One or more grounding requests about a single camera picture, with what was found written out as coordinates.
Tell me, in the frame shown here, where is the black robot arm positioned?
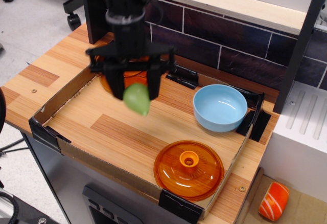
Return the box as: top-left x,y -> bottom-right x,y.
86,0 -> 176,100

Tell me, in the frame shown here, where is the green toy pear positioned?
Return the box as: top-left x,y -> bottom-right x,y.
123,83 -> 151,116

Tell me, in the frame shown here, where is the orange transparent pot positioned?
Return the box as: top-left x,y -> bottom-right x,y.
95,43 -> 149,93

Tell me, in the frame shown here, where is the cardboard fence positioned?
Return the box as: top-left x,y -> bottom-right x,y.
28,39 -> 272,221

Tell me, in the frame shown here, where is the black chair caster wheel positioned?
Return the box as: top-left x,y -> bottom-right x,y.
67,13 -> 81,31

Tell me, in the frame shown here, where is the orange salmon sushi toy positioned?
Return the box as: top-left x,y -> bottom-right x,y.
258,182 -> 290,221

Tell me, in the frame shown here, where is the light blue bowl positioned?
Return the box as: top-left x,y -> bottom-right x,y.
193,84 -> 248,132

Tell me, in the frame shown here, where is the white toy sink drainboard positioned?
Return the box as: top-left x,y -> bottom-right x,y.
271,80 -> 327,155

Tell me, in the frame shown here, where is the black cable bottom left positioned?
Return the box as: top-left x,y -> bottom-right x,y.
0,138 -> 25,158

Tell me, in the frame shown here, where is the orange transparent pot lid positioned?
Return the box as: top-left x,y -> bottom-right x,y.
153,141 -> 224,202

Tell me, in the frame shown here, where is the black oven control panel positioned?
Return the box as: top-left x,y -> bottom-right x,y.
82,186 -> 143,224

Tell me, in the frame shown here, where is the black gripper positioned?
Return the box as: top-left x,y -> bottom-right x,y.
86,20 -> 176,100

